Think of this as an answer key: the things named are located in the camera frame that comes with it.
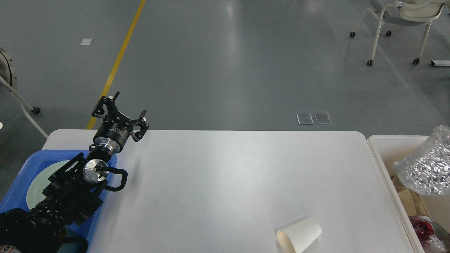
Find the white wheeled chair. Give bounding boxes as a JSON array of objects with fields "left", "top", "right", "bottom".
[{"left": 349, "top": 0, "right": 449, "bottom": 67}]

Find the blue plastic tray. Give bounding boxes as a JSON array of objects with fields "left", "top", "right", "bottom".
[{"left": 1, "top": 150, "right": 117, "bottom": 253}]

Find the white plastic bin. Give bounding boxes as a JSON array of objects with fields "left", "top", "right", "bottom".
[{"left": 367, "top": 135, "right": 450, "bottom": 253}]

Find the foil sheet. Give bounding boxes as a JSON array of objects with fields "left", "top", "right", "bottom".
[{"left": 417, "top": 215, "right": 450, "bottom": 253}]

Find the teal mug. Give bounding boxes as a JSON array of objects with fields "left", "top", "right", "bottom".
[{"left": 58, "top": 226, "right": 81, "bottom": 244}]

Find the pale green plate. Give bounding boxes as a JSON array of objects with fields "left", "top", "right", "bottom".
[{"left": 26, "top": 160, "right": 69, "bottom": 209}]

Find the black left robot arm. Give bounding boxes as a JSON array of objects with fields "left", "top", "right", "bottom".
[{"left": 1, "top": 92, "right": 149, "bottom": 253}]

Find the aluminium foil ball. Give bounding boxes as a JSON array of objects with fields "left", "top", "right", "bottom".
[{"left": 393, "top": 125, "right": 450, "bottom": 196}]

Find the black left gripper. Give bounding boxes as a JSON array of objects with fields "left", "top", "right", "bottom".
[{"left": 91, "top": 92, "right": 149, "bottom": 155}]

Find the crushed red soda can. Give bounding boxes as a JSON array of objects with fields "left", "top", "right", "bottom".
[{"left": 409, "top": 216, "right": 434, "bottom": 241}]

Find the white paper cup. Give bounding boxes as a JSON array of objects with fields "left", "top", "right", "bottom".
[{"left": 277, "top": 218, "right": 322, "bottom": 253}]

